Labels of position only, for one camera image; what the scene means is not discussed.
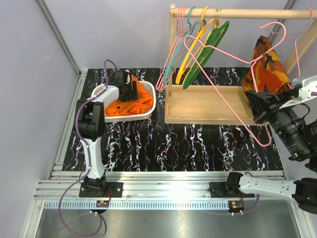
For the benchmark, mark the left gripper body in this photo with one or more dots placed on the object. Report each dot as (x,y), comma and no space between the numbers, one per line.
(129,94)

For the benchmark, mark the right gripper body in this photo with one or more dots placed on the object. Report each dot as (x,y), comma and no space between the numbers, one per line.
(275,105)

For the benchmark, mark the pink wire hanger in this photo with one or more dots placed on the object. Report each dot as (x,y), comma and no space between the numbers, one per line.
(221,137)
(304,39)

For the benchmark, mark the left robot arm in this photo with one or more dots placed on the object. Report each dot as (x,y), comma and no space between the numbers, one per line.
(90,127)

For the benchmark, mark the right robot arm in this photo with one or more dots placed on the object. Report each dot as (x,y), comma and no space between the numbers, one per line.
(299,138)

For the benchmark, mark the camouflage orange trousers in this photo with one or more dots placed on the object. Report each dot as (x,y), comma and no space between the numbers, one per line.
(268,74)

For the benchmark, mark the green plastic hanger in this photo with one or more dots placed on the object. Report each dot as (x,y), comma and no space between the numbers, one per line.
(213,39)

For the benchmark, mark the yellow plastic hanger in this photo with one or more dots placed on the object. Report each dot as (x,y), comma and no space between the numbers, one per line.
(188,61)

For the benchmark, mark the teal plastic hanger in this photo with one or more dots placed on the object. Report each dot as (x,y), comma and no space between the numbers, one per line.
(194,26)

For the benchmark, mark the white perforated plastic basket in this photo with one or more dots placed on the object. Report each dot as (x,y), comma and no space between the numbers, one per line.
(103,95)

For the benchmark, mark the wooden clothes rack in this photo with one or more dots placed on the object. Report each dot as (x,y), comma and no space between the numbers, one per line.
(232,96)

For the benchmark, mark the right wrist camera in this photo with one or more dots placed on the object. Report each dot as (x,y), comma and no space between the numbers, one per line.
(306,87)

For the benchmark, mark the aluminium corner frame post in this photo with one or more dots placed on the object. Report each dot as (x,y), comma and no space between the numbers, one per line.
(44,9)

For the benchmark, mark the pink wire hangers bunch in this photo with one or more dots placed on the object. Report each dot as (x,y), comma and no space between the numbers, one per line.
(168,68)

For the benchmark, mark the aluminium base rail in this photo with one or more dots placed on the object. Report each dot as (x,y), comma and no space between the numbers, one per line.
(166,191)

